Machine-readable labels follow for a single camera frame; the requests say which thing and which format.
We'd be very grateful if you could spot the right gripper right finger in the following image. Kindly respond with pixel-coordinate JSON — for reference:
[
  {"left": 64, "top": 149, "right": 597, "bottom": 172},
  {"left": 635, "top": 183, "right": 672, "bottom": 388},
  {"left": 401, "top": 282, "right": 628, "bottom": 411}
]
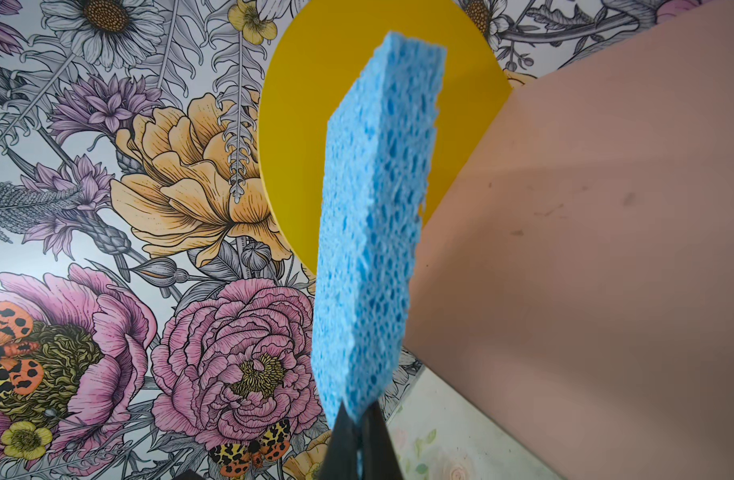
[{"left": 360, "top": 401, "right": 403, "bottom": 480}]

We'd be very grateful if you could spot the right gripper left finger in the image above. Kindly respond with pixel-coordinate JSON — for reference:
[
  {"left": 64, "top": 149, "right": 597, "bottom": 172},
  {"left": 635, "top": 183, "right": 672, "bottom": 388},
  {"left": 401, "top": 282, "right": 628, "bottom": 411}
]
[{"left": 318, "top": 404, "right": 360, "bottom": 480}]

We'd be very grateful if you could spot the blue sponge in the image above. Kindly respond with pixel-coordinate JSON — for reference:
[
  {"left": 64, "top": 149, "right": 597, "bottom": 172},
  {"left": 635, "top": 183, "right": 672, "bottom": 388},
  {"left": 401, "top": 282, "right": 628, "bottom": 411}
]
[{"left": 311, "top": 32, "right": 446, "bottom": 423}]

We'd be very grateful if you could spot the yellow shelf with coloured boards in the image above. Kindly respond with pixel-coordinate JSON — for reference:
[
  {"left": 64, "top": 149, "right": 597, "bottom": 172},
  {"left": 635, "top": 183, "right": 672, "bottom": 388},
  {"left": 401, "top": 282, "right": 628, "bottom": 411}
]
[{"left": 259, "top": 1, "right": 734, "bottom": 479}]

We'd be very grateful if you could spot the floral table mat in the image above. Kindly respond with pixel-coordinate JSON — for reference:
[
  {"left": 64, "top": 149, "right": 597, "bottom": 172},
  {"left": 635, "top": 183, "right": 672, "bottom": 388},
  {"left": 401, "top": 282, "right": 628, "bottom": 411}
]
[{"left": 388, "top": 368, "right": 560, "bottom": 479}]

